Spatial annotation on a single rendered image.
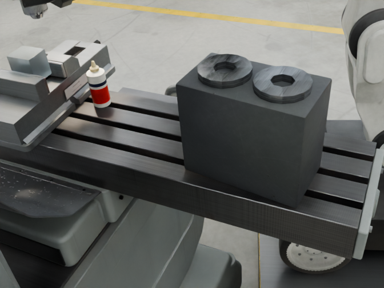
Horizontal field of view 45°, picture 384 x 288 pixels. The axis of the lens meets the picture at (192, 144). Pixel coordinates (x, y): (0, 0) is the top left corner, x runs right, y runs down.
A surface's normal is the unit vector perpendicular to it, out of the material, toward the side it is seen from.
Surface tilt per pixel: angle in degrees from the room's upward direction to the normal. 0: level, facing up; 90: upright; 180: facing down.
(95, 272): 90
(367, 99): 115
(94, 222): 90
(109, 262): 90
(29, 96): 90
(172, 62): 0
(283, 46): 0
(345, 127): 0
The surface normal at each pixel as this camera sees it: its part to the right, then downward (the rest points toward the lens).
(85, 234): 0.91, 0.21
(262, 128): -0.52, 0.57
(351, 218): -0.07, -0.78
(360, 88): -0.07, 0.90
